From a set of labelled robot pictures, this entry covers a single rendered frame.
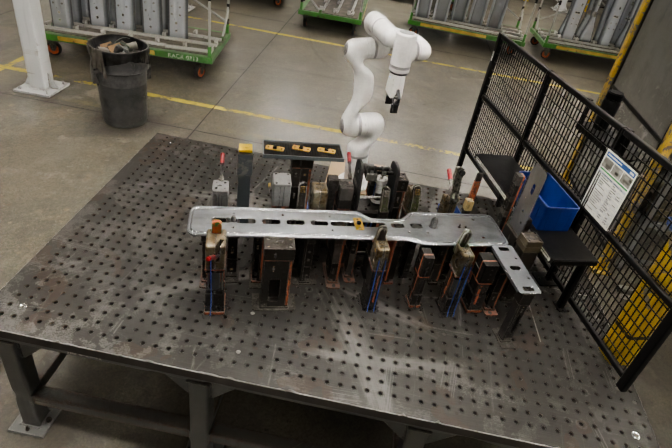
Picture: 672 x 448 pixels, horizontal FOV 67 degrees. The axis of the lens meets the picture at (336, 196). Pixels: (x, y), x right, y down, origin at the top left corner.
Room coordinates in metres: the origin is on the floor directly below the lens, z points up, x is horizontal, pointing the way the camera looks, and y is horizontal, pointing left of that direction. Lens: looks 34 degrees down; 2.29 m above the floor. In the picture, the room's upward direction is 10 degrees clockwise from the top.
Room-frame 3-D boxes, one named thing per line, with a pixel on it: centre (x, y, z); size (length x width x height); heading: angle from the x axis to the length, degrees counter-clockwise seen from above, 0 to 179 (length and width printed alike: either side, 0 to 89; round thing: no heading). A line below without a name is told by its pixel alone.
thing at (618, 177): (1.90, -1.13, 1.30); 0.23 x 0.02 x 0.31; 13
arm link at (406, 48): (2.03, -0.17, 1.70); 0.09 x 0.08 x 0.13; 111
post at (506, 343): (1.53, -0.81, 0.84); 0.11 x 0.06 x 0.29; 13
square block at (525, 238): (1.81, -0.87, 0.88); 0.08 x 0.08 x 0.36; 13
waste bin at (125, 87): (4.11, 2.04, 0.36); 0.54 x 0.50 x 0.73; 178
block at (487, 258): (1.70, -0.69, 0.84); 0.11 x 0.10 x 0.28; 13
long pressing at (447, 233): (1.75, -0.10, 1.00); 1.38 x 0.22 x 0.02; 103
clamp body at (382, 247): (1.60, -0.22, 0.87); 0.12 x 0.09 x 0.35; 13
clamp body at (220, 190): (1.79, 0.50, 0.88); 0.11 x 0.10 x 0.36; 13
